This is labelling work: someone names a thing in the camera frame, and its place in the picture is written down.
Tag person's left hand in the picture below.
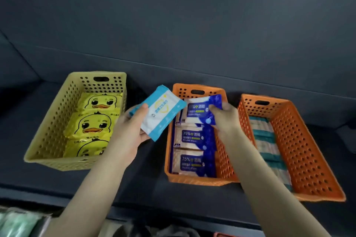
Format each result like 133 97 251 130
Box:
105 104 151 168

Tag person's right hand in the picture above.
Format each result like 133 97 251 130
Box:
208 102 243 141

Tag yellow duck wipes packet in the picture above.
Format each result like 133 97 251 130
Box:
76 92 123 112
64 110 121 140
63 138 111 158

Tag pale green wrapped packets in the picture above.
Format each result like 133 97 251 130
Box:
0 207 52 237

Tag orange perforated plastic basket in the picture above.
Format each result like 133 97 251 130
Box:
237 94 347 203
164 83 240 187

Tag dark blue white wipes packet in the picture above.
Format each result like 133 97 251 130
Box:
184 94 223 126
174 123 217 151
170 148 217 178

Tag person's left forearm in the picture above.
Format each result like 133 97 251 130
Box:
44 152 137 237

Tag row of teal striped packets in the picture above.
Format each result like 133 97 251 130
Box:
248 116 294 193

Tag light blue white wipes packet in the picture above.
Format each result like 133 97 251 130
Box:
129 85 187 142

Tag person's right forearm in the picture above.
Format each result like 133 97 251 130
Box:
222 130 332 237

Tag yellow perforated plastic basket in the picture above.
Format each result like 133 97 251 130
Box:
24 71 127 172

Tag dark grey bag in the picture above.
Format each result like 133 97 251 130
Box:
112 220 215 237

